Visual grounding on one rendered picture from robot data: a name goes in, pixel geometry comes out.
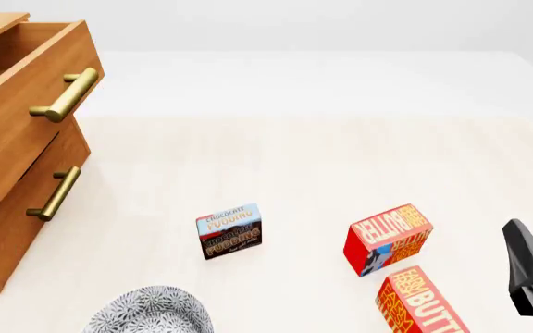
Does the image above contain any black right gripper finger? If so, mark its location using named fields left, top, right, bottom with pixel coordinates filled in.
left=501, top=218, right=533, bottom=294

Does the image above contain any chocolate pudding box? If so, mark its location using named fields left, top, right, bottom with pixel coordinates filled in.
left=195, top=203, right=264, bottom=261

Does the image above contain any closed wooden drawer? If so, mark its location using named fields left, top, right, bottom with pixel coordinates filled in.
left=0, top=116, right=93, bottom=299

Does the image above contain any open wooden drawer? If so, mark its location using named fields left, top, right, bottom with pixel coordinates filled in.
left=0, top=19, right=106, bottom=203

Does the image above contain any red and yellow butter box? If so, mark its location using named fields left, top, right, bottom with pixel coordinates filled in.
left=375, top=265, right=472, bottom=333

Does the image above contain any red butter box with cow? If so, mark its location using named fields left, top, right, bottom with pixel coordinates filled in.
left=343, top=203, right=435, bottom=278

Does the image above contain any grey patterned bowl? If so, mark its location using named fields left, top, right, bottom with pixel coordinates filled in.
left=81, top=285, right=216, bottom=333

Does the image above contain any short brass drawer handle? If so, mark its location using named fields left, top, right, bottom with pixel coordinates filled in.
left=25, top=166, right=82, bottom=223

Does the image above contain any long brass drawer handle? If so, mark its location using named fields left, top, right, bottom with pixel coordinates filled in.
left=28, top=67, right=100, bottom=124

